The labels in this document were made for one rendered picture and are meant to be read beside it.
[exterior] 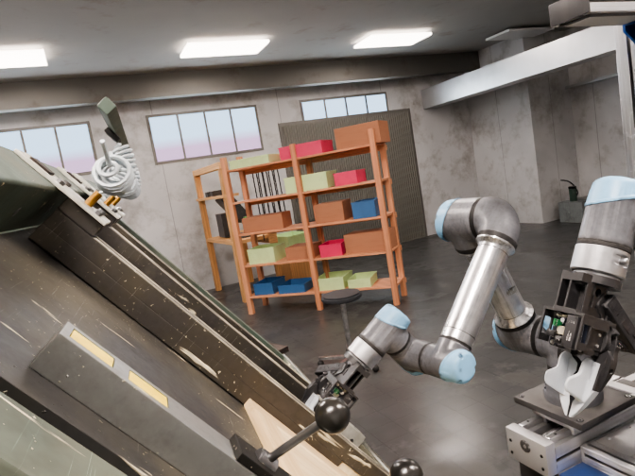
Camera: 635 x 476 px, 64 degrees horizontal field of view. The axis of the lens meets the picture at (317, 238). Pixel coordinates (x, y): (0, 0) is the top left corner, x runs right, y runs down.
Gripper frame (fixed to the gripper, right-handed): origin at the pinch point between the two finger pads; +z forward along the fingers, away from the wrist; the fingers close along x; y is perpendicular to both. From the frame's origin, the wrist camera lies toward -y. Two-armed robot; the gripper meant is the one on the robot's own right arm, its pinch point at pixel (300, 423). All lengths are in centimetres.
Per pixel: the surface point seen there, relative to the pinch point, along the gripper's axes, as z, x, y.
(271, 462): -6, -30, 59
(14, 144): 85, -277, -809
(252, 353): -1.4, -9.8, -30.9
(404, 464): -15, -20, 63
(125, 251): -1, -55, -31
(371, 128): -236, 65, -462
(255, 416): 0.3, -18.6, 19.8
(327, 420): -14, -32, 64
